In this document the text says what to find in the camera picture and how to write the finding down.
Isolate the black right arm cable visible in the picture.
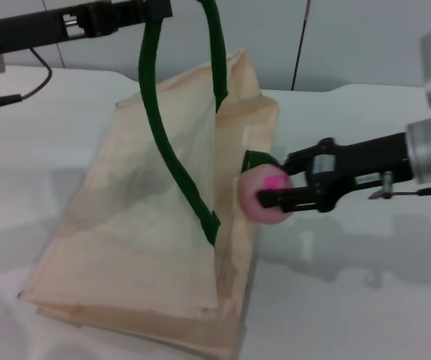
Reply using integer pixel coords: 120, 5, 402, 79
368, 171, 431, 200

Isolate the pink peach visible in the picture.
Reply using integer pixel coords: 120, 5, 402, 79
237, 165, 295, 226

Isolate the thin dark vertical rod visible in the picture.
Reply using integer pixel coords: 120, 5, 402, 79
291, 0, 311, 92

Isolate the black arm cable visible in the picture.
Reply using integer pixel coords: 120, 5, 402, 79
368, 171, 431, 200
0, 46, 53, 114

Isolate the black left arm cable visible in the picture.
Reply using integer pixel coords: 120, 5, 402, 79
0, 46, 53, 114

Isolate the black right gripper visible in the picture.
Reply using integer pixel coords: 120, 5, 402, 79
256, 136, 414, 214

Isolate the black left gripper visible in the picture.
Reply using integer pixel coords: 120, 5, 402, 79
0, 0, 174, 54

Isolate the cream canvas handbag green handle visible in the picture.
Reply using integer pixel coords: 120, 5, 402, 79
16, 0, 281, 358

